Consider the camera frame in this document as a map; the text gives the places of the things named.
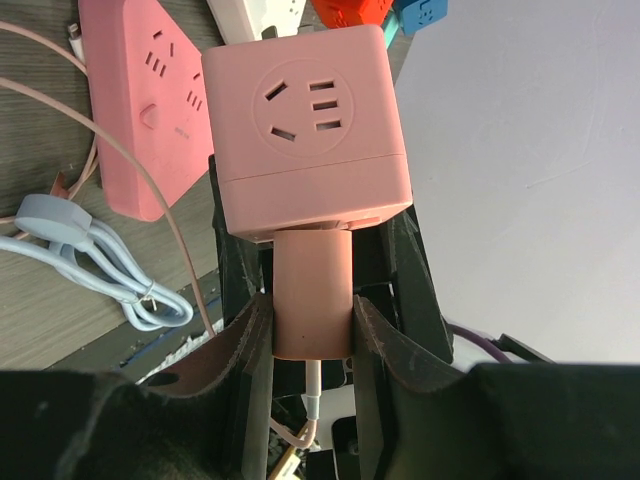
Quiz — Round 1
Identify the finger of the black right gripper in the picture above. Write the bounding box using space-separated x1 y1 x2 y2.
352 206 453 364
208 155 264 327

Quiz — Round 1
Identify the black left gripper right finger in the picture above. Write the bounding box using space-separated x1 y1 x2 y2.
353 296 471 479

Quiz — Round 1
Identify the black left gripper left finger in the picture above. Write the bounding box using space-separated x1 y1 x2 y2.
144 293 273 479

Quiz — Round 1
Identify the pink charging cable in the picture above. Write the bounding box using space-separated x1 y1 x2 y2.
0 22 321 449

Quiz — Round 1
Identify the pink charger plug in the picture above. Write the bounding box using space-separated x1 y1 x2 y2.
273 230 353 360

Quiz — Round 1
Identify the pink cube socket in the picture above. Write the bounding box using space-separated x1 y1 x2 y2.
202 25 413 243

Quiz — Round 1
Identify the pink triangular power strip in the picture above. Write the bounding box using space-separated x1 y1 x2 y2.
78 0 214 205

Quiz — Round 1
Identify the white triangular power strip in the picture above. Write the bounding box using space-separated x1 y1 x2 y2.
207 0 306 45

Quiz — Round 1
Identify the blue cube socket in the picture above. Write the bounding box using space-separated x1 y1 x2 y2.
393 0 448 35

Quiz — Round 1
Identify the red cube socket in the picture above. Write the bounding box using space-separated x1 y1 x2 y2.
311 0 393 29

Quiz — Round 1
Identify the teal plug adapter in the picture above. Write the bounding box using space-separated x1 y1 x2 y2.
382 10 400 48

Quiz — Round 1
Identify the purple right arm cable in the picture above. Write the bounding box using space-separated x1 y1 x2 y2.
444 322 516 364

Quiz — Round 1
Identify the light blue power cord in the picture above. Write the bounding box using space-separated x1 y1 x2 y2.
0 193 195 331

